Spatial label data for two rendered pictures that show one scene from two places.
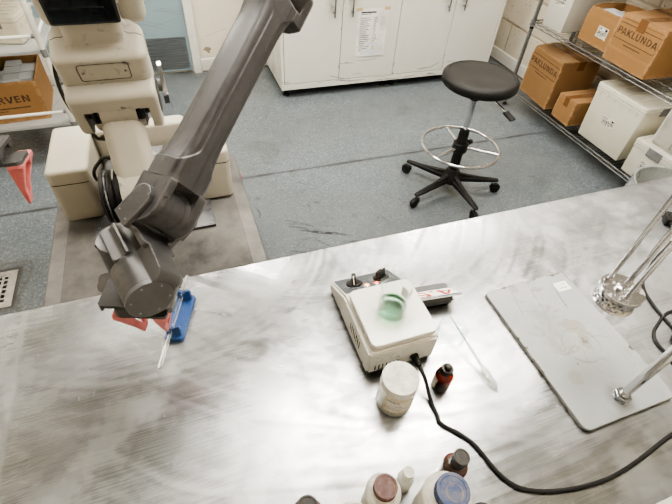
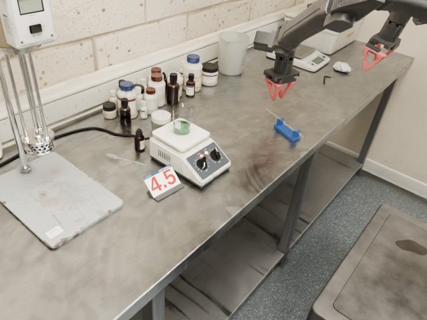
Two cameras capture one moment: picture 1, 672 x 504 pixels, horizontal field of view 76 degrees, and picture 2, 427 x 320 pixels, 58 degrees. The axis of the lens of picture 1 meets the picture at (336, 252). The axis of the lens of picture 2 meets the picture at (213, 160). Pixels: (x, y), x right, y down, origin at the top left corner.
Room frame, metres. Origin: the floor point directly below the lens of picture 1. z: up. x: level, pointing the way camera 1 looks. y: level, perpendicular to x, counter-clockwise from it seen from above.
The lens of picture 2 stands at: (1.26, -0.50, 1.42)
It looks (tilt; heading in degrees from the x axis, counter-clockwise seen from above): 37 degrees down; 148
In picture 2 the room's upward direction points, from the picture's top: 6 degrees clockwise
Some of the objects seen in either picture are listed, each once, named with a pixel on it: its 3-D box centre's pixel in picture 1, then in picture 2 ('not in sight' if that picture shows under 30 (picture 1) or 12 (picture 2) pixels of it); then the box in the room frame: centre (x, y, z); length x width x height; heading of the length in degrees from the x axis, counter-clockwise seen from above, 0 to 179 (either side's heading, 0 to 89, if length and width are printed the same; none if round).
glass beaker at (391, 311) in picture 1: (393, 300); (182, 119); (0.44, -0.10, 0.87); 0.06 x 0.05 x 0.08; 155
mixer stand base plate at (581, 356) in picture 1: (571, 340); (53, 193); (0.47, -0.46, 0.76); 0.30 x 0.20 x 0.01; 22
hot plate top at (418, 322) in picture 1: (391, 311); (181, 134); (0.45, -0.10, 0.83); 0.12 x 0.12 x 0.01; 22
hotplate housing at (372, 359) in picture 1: (382, 314); (187, 150); (0.47, -0.09, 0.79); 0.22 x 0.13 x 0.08; 22
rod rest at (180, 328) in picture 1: (179, 313); (287, 128); (0.46, 0.28, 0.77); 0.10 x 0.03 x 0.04; 4
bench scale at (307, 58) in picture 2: not in sight; (298, 54); (-0.05, 0.73, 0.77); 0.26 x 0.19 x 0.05; 25
